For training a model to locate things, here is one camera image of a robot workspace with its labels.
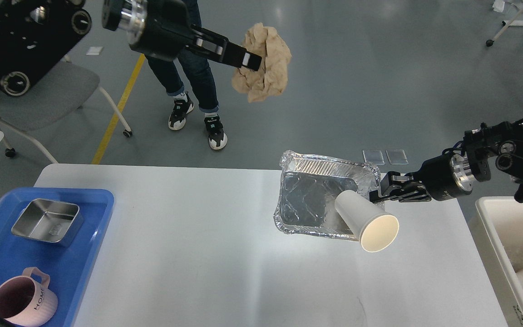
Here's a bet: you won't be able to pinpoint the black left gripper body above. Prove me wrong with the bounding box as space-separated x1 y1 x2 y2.
103 0 198 61

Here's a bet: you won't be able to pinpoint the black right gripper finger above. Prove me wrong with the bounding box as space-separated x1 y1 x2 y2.
381 170 423 188
369 188 432 203

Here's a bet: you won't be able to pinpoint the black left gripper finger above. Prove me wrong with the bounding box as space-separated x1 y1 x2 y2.
186 25 262 72

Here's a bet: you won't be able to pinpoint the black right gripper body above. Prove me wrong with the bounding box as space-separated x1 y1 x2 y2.
414 154 475 201

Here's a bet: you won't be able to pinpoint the white paper cup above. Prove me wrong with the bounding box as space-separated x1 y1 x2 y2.
335 190 400 253

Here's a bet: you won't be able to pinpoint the brown paper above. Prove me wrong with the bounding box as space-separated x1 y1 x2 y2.
231 22 292 102

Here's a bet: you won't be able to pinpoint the aluminium foil tray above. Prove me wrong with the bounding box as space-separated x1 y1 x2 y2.
274 150 381 241

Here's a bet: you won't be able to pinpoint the stainless steel rectangular tray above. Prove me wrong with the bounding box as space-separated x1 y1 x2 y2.
12 198 84 247

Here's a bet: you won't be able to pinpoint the pink ribbed mug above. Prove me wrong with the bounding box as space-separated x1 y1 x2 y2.
0 267 58 327

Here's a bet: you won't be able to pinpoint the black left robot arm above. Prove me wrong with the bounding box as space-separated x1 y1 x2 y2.
0 0 262 164

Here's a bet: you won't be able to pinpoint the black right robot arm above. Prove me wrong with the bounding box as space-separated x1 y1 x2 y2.
369 119 523 203

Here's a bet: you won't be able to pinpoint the clear floor plate right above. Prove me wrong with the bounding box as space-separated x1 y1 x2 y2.
385 149 409 165

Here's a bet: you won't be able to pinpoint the clear floor plate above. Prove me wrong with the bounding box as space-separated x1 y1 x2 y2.
362 149 385 166
385 149 409 165

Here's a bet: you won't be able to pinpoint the seated person dark clothes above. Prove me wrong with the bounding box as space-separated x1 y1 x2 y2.
145 0 228 150

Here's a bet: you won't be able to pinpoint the clear floor plate left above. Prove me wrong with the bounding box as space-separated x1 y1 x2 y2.
362 149 385 166

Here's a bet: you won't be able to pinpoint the white bin right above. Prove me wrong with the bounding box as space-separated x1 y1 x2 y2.
468 197 523 327

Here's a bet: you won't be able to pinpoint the grey office chair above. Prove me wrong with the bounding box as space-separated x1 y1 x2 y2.
0 61 133 164

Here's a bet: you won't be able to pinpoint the blue plastic tray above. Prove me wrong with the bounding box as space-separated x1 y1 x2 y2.
0 188 114 327

